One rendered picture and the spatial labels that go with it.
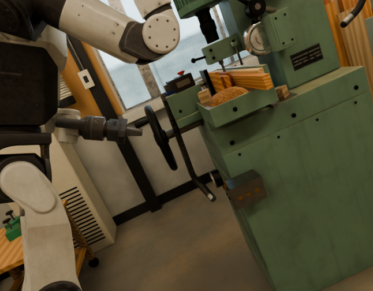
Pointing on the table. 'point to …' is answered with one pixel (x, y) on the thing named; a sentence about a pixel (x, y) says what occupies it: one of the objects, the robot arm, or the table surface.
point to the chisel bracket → (220, 50)
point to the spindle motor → (193, 7)
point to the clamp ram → (206, 81)
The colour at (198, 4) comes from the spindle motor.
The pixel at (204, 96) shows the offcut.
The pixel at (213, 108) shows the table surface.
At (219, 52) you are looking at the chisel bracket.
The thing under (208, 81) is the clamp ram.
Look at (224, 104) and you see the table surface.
